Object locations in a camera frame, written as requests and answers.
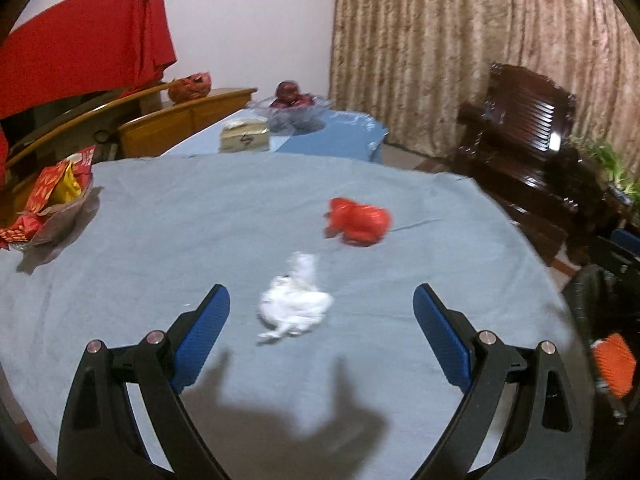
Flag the dark red fruits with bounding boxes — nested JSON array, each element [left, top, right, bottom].
[[270, 80, 315, 110]]

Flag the beige tissue box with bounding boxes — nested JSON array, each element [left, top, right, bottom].
[[219, 116, 272, 154]]

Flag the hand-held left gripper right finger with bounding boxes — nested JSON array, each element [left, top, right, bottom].
[[412, 282, 587, 480]]

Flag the crumpled red wrapper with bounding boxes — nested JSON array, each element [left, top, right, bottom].
[[323, 197, 393, 249]]

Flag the red cloth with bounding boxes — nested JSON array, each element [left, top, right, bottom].
[[0, 0, 178, 119]]

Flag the grey snack tray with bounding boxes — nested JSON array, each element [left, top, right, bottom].
[[10, 185, 104, 262]]

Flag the orange foam net sleeve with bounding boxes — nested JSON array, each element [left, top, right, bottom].
[[591, 332, 639, 401]]

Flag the green potted plant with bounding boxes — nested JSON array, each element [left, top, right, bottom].
[[570, 135, 634, 202]]

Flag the clear fruit bowl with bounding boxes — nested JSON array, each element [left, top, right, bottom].
[[247, 95, 333, 134]]

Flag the wooden cabinet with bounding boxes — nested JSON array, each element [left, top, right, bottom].
[[117, 87, 259, 159]]

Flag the white tissue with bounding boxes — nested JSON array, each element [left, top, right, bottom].
[[256, 252, 335, 346]]

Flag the beige patterned curtain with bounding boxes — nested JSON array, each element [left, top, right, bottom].
[[327, 0, 640, 171]]

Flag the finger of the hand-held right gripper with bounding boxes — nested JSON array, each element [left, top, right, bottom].
[[592, 227, 640, 281]]

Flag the pile of red snack packets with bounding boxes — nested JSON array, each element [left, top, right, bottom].
[[0, 145, 97, 251]]

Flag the blue tablecloth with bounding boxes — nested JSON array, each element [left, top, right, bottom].
[[162, 107, 390, 165]]

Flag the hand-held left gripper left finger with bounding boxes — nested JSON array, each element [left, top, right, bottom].
[[56, 283, 232, 480]]

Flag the curved wooden chair back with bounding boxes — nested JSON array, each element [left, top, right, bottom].
[[0, 82, 182, 211]]

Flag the dark wooden armchair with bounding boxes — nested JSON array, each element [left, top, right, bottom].
[[415, 62, 617, 267]]

